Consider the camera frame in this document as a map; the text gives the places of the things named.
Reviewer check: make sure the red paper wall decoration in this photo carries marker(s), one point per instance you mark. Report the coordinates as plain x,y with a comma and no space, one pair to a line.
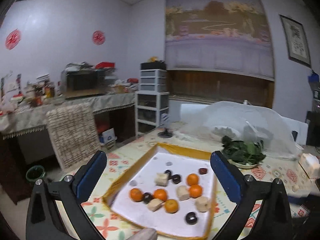
98,37
12,39

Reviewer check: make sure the white chair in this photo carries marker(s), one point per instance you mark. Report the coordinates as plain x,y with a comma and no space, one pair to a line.
297,126

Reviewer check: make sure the blurred beige object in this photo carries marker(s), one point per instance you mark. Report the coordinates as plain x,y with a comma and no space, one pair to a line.
147,233

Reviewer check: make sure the small black object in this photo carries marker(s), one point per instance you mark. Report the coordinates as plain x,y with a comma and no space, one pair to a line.
165,133

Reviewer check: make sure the landscape print roller blind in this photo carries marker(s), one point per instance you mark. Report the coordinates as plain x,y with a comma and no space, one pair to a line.
217,35

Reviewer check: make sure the counter with lace cloth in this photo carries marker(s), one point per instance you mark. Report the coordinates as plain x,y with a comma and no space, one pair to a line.
30,115

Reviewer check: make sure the black case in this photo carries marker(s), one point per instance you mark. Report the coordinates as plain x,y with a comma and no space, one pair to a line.
153,65

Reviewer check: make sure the spinach leaves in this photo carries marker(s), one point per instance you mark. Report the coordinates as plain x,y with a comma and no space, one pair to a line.
242,151

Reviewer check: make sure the cluster of bottles and jars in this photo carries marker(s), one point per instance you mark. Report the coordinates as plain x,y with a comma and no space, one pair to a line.
37,92

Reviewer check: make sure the white bowl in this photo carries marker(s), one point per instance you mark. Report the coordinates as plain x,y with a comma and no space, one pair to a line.
223,131

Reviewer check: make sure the blue and white carton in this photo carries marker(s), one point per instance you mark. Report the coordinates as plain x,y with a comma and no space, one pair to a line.
108,136

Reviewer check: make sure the patterned tablecloth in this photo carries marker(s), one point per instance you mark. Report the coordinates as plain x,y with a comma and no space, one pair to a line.
115,165

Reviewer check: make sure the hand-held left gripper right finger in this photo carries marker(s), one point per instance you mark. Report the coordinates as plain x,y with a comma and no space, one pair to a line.
225,175

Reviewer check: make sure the yellow rimmed box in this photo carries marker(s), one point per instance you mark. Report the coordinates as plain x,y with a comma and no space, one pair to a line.
150,220

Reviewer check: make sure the pale round plate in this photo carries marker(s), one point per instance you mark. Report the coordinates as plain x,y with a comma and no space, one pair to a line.
242,165

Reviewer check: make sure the green trash bin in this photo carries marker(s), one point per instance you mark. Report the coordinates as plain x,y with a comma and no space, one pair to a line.
36,173

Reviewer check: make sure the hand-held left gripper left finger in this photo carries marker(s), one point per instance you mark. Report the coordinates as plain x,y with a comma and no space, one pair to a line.
92,175

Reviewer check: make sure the chair with woven cover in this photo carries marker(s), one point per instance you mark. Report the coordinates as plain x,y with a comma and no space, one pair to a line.
72,135

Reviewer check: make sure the white mesh food cover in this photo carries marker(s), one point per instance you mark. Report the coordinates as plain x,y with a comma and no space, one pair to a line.
262,115

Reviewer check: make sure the framed picture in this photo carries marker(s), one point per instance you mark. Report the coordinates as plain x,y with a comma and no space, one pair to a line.
296,40

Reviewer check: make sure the white plastic drawer unit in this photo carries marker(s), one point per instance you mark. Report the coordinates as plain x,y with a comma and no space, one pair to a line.
152,97

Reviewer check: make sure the black box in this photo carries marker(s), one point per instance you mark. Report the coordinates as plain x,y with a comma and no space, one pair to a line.
313,128

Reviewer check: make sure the tissue pack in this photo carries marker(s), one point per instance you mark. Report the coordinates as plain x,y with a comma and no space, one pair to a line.
310,163

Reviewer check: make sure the microwave oven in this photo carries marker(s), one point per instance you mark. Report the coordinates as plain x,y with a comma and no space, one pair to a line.
82,83

